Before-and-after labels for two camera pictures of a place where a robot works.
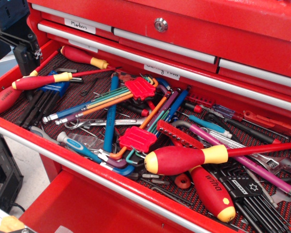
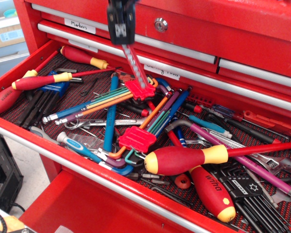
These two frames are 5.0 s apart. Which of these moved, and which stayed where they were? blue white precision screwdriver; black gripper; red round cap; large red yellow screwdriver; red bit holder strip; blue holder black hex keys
Moved: red bit holder strip; black gripper
Stayed: blue holder black hex keys; large red yellow screwdriver; red round cap; blue white precision screwdriver
